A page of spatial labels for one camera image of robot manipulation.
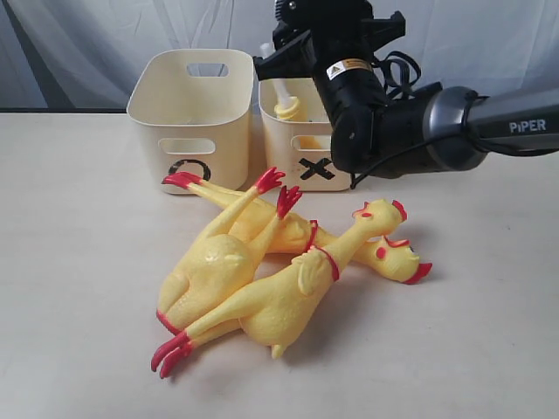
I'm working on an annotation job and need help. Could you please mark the white backdrop curtain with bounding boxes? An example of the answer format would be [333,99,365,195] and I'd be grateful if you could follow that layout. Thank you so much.
[1,0,558,110]

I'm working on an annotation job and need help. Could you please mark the cream bin with cross mark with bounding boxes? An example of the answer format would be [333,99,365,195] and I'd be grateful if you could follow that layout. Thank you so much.
[259,79,350,192]

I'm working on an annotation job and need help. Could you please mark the headless yellow rubber chicken body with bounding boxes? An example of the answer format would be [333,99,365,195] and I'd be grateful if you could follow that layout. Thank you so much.
[155,167,301,334]

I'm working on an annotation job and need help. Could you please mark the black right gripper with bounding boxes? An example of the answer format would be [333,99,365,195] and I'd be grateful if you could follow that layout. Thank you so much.
[252,1,406,81]

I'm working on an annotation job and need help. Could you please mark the yellow rubber chicken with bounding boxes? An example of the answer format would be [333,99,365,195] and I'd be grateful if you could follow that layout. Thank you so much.
[162,171,432,285]
[151,199,407,378]

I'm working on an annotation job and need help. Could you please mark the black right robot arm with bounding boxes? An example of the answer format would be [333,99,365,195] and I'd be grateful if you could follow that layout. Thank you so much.
[253,1,558,184]

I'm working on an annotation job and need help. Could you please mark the cream bin with circle mark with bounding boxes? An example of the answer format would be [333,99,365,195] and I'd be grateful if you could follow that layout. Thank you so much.
[126,49,254,195]

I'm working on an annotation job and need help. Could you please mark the yellow chicken neck with squeaker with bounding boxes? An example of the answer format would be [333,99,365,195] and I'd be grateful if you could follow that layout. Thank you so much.
[259,42,333,152]

